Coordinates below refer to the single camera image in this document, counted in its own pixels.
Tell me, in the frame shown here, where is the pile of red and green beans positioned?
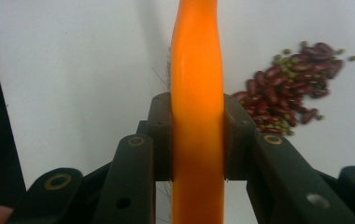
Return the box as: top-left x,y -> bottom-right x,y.
231,40 -> 355,137

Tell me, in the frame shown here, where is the orange handled grey brush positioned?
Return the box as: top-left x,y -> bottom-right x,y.
164,0 -> 226,224

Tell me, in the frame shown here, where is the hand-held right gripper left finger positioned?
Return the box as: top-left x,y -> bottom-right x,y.
147,91 -> 175,182

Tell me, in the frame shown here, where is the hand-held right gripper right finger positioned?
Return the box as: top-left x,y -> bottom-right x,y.
222,92 -> 258,182

